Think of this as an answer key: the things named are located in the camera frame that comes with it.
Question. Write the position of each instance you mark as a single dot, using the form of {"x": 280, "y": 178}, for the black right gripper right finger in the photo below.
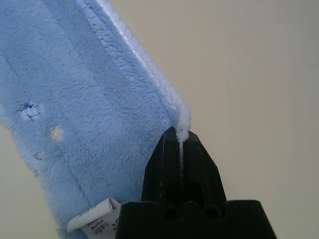
{"x": 204, "y": 171}

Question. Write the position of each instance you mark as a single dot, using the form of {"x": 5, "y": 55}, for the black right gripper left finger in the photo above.
{"x": 159, "y": 174}

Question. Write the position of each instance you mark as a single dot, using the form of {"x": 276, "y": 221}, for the light blue towel white trim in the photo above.
{"x": 74, "y": 99}

